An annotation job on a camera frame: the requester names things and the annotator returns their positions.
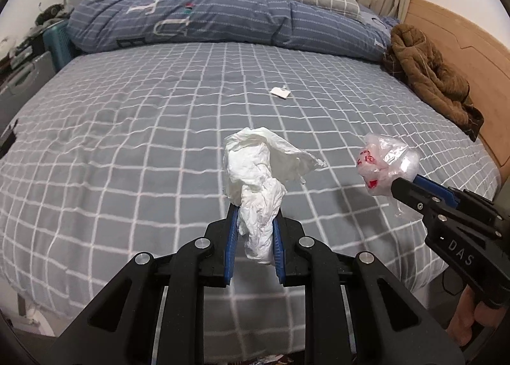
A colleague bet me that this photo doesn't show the wooden headboard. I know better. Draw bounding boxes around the wooden headboard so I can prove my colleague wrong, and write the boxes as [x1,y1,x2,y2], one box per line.
[405,0,510,178]

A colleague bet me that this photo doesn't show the teal suitcase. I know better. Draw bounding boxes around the teal suitcase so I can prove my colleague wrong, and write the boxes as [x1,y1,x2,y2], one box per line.
[42,20,79,72]

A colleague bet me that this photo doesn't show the grey suitcase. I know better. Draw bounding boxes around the grey suitcase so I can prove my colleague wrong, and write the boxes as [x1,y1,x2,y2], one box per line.
[0,51,55,132]

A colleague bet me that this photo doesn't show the blue striped duvet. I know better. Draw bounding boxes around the blue striped duvet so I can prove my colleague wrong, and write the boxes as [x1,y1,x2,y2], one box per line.
[67,0,391,62]

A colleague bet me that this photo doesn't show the small white paper scrap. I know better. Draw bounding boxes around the small white paper scrap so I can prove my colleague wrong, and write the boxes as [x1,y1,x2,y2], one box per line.
[270,85,291,99]

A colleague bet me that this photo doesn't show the brown fleece jacket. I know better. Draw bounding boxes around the brown fleece jacket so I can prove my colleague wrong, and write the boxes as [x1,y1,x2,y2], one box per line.
[382,23,484,142]

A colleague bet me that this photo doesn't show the clutter on suitcases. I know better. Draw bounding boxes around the clutter on suitcases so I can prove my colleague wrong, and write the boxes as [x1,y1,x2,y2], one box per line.
[1,4,70,83]

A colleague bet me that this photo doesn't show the grey checked bed sheet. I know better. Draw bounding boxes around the grey checked bed sheet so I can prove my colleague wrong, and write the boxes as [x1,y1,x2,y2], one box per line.
[1,42,500,318]

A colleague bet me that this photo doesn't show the person's right hand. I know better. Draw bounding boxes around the person's right hand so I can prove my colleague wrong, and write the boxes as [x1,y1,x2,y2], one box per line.
[446,286,507,347]

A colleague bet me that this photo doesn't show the white tissue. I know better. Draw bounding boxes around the white tissue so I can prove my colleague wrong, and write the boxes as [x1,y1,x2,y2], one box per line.
[223,127,326,264]

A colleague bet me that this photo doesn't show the clear plastic bag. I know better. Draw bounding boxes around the clear plastic bag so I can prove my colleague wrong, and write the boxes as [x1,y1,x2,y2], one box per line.
[356,133,421,218]

